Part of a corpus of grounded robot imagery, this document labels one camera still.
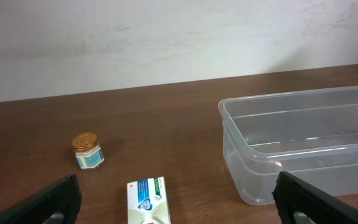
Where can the small gold-lid balm jar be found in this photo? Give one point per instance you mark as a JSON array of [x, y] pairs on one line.
[[87, 150]]

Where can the clear plastic container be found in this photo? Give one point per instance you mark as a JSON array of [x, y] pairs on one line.
[[311, 134]]

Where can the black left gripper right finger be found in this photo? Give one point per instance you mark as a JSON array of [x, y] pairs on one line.
[[300, 202]]

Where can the white Panadol medicine box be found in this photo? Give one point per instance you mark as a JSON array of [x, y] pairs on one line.
[[147, 202]]

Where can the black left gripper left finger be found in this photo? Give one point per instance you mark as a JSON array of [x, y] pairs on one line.
[[57, 203]]

